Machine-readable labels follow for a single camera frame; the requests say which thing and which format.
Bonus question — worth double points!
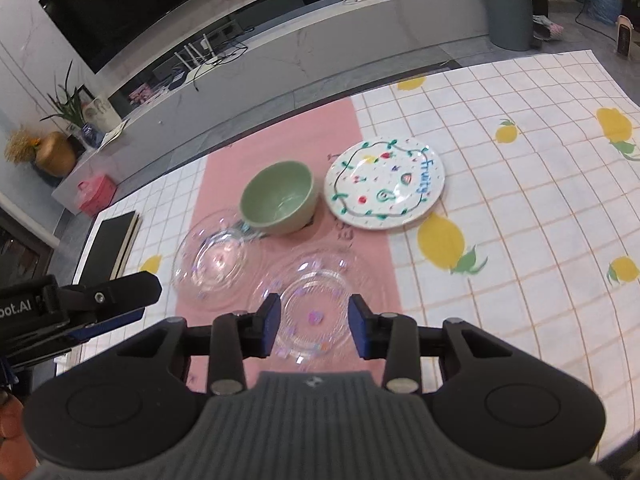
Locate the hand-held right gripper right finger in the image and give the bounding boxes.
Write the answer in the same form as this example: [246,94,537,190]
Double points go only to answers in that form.
[347,294,506,395]

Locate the green ceramic bowl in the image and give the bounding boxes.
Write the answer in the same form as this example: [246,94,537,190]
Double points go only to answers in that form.
[239,160,318,236]

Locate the dried yellow flowers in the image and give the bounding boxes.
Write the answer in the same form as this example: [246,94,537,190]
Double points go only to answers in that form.
[5,127,42,163]

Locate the green plant in patterned pot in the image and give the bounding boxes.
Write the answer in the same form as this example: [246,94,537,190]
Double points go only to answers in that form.
[42,60,108,148]

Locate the grey stone tv console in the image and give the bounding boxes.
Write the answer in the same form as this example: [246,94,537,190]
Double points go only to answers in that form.
[50,0,491,202]

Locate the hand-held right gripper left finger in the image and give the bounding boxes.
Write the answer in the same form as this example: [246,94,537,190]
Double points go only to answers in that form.
[120,292,282,395]

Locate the grey trash can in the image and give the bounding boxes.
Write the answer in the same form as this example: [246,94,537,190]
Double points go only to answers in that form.
[480,0,533,51]

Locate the dark cabinet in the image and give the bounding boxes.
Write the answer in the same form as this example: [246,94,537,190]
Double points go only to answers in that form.
[0,205,57,293]

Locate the black television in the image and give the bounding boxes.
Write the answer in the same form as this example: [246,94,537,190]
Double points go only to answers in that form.
[39,0,351,73]

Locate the clear glass plate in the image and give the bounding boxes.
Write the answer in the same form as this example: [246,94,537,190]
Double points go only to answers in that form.
[252,250,386,361]
[172,210,266,308]

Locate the black cable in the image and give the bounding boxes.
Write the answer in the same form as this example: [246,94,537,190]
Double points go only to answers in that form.
[190,40,249,92]

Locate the pink printed placemat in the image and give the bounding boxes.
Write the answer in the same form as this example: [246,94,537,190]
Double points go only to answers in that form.
[172,95,403,396]

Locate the white router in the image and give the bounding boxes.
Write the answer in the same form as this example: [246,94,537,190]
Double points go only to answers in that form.
[175,35,216,68]

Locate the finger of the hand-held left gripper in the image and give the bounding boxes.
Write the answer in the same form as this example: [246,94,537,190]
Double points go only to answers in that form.
[59,270,163,320]
[65,309,147,347]

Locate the white painted fruit plate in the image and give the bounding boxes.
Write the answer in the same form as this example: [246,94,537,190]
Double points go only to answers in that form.
[324,136,446,231]

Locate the red plastic box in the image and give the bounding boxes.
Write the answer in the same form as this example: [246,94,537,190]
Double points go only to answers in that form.
[76,172,118,217]

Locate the gold vase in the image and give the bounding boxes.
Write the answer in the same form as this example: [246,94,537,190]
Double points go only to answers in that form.
[35,131,77,177]

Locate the black notebook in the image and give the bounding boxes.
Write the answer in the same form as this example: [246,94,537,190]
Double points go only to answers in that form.
[89,211,143,279]

